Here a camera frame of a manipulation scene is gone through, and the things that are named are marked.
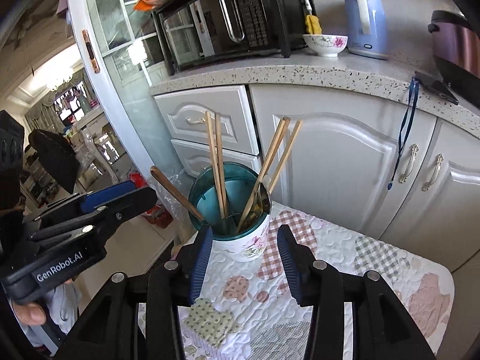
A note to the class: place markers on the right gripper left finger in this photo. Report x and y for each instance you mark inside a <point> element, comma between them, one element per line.
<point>176,283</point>

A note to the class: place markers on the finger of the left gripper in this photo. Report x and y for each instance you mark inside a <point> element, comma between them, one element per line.
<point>112,214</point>
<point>92,200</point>

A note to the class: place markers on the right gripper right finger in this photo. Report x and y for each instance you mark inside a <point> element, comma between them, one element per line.
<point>314,283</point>

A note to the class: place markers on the teal floral utensil holder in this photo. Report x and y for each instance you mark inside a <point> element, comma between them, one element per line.
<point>251,241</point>

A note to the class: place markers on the silver fork wooden handle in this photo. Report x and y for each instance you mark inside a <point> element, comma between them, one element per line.
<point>175,192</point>

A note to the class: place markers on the gold fork wooden handle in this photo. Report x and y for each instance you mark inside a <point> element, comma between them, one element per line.
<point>261,205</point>

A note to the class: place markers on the person left hand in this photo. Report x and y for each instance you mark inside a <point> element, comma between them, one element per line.
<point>61,306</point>

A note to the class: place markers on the patchwork quilted table mat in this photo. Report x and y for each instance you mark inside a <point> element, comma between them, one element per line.
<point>396,305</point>

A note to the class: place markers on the lower white drawer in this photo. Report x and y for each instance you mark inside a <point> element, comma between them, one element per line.
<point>195,157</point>

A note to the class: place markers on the white drawer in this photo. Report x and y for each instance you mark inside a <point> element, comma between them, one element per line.
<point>195,157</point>
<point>185,114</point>

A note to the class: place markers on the upper white drawer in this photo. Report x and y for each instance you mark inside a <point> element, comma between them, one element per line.
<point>185,114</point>

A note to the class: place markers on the white cabinet door left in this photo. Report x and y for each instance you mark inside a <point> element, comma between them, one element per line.
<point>344,165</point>

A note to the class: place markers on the white cabinet door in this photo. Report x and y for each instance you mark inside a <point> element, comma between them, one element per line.
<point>439,218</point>
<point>344,165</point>

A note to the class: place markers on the white cabinet door right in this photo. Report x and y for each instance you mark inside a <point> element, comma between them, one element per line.
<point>439,218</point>

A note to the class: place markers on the glass sliding door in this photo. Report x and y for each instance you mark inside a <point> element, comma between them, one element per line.
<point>123,58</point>

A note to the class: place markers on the black phone on counter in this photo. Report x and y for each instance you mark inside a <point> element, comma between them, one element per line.
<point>437,87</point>

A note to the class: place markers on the floral white ceramic bowl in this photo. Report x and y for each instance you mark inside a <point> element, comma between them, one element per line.
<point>328,46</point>

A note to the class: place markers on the black microwave oven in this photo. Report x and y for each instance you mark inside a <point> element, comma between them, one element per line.
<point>194,33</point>

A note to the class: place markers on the yellow sponge bottle brush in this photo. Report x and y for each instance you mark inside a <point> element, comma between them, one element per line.
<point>312,21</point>

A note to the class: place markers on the blue electric kettle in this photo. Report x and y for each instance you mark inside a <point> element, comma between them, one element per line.
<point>367,30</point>

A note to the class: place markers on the purple rice cooker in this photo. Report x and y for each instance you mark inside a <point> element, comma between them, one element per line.
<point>456,53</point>

